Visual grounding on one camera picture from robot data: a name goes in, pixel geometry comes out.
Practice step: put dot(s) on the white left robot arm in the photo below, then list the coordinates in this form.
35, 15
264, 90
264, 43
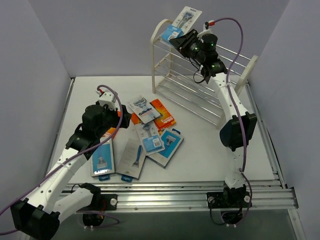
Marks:
39, 212

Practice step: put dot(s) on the grey Harry's box blue razor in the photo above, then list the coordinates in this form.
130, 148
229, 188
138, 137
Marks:
131, 162

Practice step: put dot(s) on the clear Gillette blister pack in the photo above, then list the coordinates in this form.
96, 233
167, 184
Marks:
181, 25
149, 137

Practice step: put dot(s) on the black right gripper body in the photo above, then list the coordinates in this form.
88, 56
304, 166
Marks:
186, 44

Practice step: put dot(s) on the orange Gillette Fusion5 box right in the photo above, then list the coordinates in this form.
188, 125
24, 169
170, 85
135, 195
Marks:
165, 120

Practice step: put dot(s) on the aluminium mounting rail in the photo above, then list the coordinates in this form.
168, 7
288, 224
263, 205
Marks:
192, 196

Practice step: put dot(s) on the blue Harry's razor box left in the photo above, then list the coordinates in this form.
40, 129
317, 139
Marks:
102, 164

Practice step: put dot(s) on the cream metal-rod shelf rack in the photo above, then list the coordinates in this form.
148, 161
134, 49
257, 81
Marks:
183, 81

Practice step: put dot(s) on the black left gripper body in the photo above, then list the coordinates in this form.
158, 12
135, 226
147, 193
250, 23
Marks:
120, 117

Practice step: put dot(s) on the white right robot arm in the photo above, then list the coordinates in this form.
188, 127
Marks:
239, 123

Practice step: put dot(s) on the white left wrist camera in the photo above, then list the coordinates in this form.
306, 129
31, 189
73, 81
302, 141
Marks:
105, 97

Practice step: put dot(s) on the blue Harry's razor box right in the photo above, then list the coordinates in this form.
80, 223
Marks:
172, 139

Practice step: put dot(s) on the orange Gillette Fusion5 box middle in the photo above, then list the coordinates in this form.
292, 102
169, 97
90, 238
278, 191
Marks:
135, 119

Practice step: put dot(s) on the orange Gillette Fusion5 box left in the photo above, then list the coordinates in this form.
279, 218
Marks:
112, 131

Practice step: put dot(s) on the orange gillette fusion5 box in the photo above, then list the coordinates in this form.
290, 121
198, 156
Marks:
112, 131
165, 120
135, 119

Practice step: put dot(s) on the white Gillette Skinguard razor pack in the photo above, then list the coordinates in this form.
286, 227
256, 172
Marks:
143, 109

